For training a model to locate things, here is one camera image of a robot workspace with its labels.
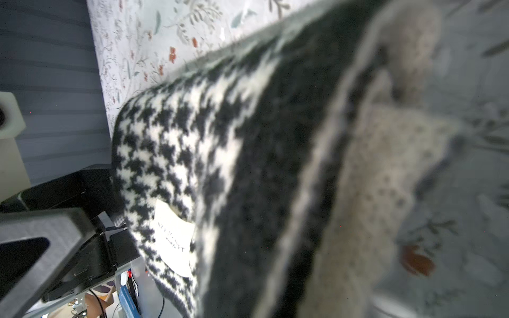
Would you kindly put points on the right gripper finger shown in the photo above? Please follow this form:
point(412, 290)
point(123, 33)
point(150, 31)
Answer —
point(35, 248)

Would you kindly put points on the houndstooth scarf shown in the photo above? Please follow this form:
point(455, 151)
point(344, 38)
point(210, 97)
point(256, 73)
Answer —
point(273, 180)

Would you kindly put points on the floral table cloth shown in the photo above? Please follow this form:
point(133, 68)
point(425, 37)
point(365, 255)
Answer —
point(461, 268)

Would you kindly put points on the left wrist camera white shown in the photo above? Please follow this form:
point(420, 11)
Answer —
point(14, 177)

